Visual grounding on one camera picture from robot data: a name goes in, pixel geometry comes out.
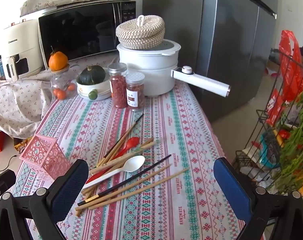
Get red green patterned tablecloth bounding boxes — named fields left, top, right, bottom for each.
left=11, top=55, right=264, bottom=240

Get cardboard box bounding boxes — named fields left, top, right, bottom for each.
left=267, top=59, right=282, bottom=73

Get brown wooden chopstick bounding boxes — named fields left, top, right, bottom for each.
left=95, top=121, right=138, bottom=168

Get black chopstick with gold band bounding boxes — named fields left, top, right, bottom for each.
left=78, top=154, right=172, bottom=204
left=95, top=114, right=144, bottom=168

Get green pumpkin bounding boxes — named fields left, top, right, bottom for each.
left=81, top=65, right=106, bottom=85

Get white electric pot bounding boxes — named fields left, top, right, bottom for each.
left=116, top=39, right=231, bottom=98

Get red plastic bag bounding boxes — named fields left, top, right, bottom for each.
left=279, top=30, right=303, bottom=103

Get large orange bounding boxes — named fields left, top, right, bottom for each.
left=49, top=51, right=68, bottom=71

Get black cable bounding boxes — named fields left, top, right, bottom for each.
left=0, top=154, right=17, bottom=173

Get grey refrigerator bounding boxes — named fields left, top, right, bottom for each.
left=144, top=0, right=277, bottom=123

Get pink plastic utensil basket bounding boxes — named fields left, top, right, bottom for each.
left=19, top=134, right=72, bottom=182

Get labelled jar of dried rings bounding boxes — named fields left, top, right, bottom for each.
left=126, top=72, right=145, bottom=111

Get black wire rack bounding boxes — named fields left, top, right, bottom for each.
left=233, top=49, right=303, bottom=195

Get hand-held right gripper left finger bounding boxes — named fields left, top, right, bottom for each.
left=0, top=159, right=89, bottom=240

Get green leafy vegetables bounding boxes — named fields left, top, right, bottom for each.
left=277, top=77, right=303, bottom=195

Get red plastic spoon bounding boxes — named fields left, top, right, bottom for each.
left=86, top=137, right=140, bottom=184

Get red snack packet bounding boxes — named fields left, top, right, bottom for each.
left=265, top=89, right=286, bottom=125

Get pile of wooden chopsticks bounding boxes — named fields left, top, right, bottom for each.
left=75, top=161, right=189, bottom=217

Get tall jar of red berries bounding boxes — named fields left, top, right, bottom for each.
left=108, top=62, right=127, bottom=109

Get woven lidded basket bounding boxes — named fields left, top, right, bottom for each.
left=116, top=15, right=165, bottom=50

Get white plastic spoon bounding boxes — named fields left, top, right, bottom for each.
left=82, top=155, right=145, bottom=190

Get yellow packet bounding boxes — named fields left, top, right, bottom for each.
left=272, top=129, right=286, bottom=147

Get light wooden chopstick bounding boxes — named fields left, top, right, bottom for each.
left=90, top=141, right=158, bottom=174
left=99, top=137, right=154, bottom=167

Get clear glass jar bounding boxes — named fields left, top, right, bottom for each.
left=50, top=65, right=77, bottom=100

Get white dotted cloth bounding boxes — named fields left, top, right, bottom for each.
left=0, top=69, right=57, bottom=139

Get blue snack packet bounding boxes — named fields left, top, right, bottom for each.
left=258, top=132, right=282, bottom=168

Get white bowl with green knob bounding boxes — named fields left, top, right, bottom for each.
left=76, top=75, right=112, bottom=101

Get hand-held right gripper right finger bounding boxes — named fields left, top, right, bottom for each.
left=213, top=157, right=303, bottom=240

